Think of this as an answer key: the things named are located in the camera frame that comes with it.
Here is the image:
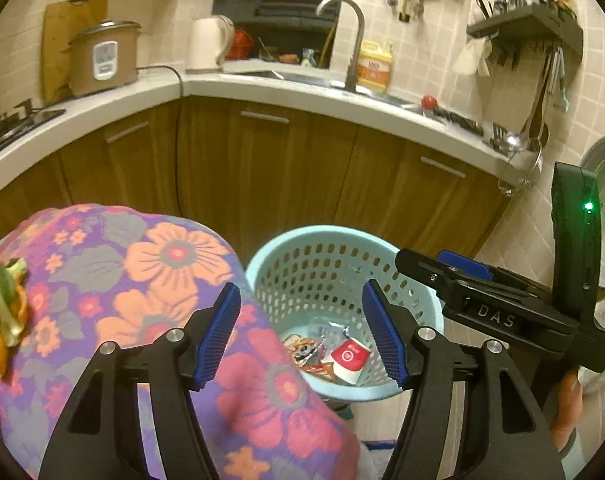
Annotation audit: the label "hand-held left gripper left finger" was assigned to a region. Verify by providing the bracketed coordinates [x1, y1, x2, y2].
[38, 282, 242, 480]

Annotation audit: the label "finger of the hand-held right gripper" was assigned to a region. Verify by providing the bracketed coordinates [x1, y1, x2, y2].
[395, 249, 463, 306]
[436, 251, 494, 283]

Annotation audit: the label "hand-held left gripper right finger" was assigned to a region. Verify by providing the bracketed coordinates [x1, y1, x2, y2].
[361, 280, 567, 480]

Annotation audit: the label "light blue plastic basket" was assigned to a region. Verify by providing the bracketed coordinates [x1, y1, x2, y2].
[246, 225, 444, 403]

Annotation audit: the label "person's right hand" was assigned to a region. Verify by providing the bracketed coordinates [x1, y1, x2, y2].
[552, 367, 583, 453]

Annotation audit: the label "red and white paper cup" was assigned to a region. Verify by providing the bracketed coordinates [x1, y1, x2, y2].
[329, 338, 372, 386]

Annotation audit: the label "colourful snack wrapper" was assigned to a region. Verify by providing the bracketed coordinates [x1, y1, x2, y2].
[284, 335, 328, 373]

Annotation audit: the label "floral purple tablecloth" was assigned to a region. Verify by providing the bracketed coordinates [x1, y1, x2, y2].
[0, 203, 360, 480]

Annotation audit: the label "white blue plastic bag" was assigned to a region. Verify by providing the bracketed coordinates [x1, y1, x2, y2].
[355, 440, 398, 480]

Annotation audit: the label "metal ladle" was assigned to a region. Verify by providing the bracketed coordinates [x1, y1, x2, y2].
[502, 47, 550, 156]

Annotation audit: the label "black scrubbing brush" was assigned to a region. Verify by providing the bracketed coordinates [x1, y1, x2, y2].
[432, 107, 484, 136]

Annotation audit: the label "wooden kitchen cabinet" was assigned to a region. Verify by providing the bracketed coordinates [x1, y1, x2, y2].
[0, 96, 512, 261]

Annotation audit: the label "yellow detergent bottle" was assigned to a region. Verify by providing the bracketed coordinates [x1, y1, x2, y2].
[356, 40, 395, 94]

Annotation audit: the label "white hanging cloth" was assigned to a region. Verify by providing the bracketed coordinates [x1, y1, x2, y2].
[455, 39, 493, 78]

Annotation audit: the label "green vegetable scraps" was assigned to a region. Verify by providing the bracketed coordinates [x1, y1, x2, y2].
[0, 257, 29, 346]

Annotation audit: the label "steel kitchen sink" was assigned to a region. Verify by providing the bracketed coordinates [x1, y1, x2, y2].
[232, 67, 418, 108]

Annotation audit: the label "metal kitchen faucet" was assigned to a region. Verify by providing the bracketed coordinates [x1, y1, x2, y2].
[316, 0, 366, 93]

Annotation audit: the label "red plastic container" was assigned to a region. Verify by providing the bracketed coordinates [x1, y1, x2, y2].
[231, 29, 253, 60]

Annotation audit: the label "white electric kettle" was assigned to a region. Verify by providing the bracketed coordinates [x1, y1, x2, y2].
[186, 15, 234, 72]

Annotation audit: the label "black gas stove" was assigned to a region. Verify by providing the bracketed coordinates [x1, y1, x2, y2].
[0, 99, 66, 161]

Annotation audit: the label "brown rice cooker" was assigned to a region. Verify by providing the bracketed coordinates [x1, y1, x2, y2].
[62, 20, 142, 98]

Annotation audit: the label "wooden cutting board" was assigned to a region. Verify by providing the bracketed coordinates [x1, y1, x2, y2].
[42, 0, 109, 103]

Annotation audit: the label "metal cabinet handle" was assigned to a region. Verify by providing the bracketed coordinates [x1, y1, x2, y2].
[421, 156, 467, 179]
[240, 110, 290, 125]
[106, 121, 150, 143]

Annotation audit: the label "blue handled peeler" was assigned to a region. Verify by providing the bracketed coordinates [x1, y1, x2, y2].
[552, 47, 569, 111]

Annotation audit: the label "dark wall shelf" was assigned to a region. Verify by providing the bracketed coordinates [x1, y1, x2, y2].
[466, 6, 584, 58]

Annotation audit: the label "black power cable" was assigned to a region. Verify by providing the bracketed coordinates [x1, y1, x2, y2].
[136, 65, 186, 216]

